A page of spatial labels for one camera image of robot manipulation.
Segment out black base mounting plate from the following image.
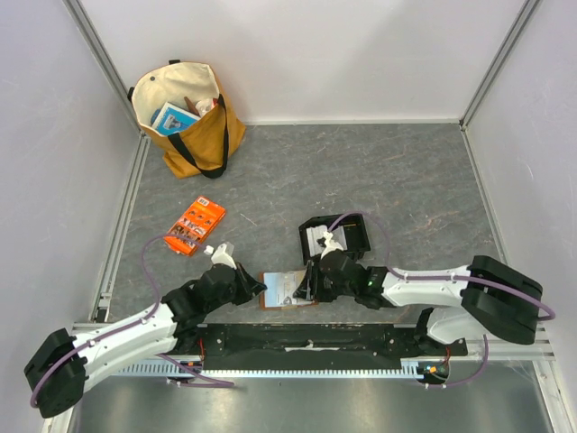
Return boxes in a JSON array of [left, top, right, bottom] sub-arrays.
[[174, 324, 468, 358]]

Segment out white item in bag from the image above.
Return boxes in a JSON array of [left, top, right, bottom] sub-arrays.
[[196, 98, 218, 116]]

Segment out black card box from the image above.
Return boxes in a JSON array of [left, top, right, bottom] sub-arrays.
[[298, 215, 371, 264]]

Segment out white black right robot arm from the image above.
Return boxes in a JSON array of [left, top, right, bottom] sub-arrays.
[[294, 250, 543, 355]]

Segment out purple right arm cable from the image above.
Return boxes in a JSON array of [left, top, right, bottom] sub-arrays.
[[326, 212, 556, 390]]

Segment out white printed card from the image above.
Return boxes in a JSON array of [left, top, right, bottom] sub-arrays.
[[277, 271, 305, 306]]

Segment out mustard yellow tote bag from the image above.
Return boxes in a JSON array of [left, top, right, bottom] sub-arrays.
[[127, 60, 245, 179]]

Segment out stack of white cards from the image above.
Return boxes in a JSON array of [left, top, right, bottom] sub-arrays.
[[306, 225, 347, 256]]

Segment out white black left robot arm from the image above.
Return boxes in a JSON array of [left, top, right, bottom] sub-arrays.
[[23, 263, 266, 419]]

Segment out aluminium frame rail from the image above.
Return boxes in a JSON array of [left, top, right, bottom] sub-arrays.
[[63, 0, 150, 324]]

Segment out orange product box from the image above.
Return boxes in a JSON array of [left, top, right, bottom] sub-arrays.
[[164, 196, 226, 256]]

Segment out blue book in bag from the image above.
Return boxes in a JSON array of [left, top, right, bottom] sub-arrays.
[[151, 102, 200, 136]]

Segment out brown item in bag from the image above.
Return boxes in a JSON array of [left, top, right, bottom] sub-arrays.
[[184, 97, 199, 116]]

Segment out white slotted cable duct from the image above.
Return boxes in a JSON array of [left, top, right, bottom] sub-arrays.
[[114, 359, 431, 380]]

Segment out tan leather card holder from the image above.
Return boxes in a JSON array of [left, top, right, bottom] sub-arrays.
[[259, 272, 316, 310]]

